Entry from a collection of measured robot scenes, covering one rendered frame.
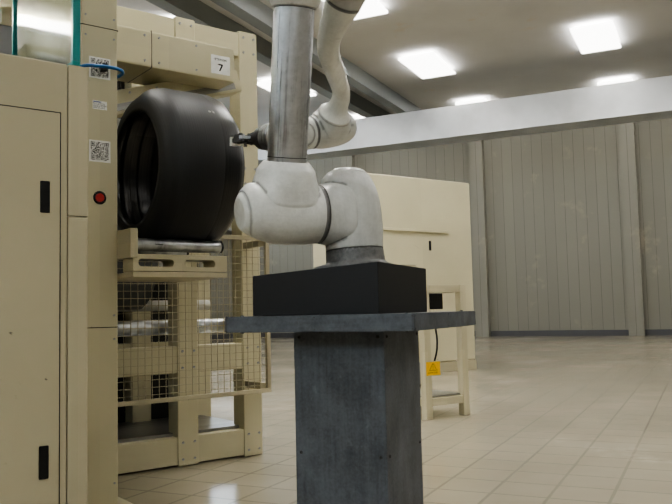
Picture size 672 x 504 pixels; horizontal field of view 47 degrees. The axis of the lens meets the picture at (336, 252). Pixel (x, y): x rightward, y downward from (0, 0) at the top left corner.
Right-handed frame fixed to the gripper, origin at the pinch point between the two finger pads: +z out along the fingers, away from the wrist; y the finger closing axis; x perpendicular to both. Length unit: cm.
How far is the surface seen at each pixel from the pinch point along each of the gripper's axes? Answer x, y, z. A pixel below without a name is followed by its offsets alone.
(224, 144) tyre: 0.4, -1.5, 11.2
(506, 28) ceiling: -287, -760, 563
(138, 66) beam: -32, 10, 64
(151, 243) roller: 36.3, 19.8, 19.5
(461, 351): 98, -221, 100
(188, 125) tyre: -4.7, 11.5, 13.3
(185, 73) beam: -32, -10, 63
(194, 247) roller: 37.1, 3.5, 19.6
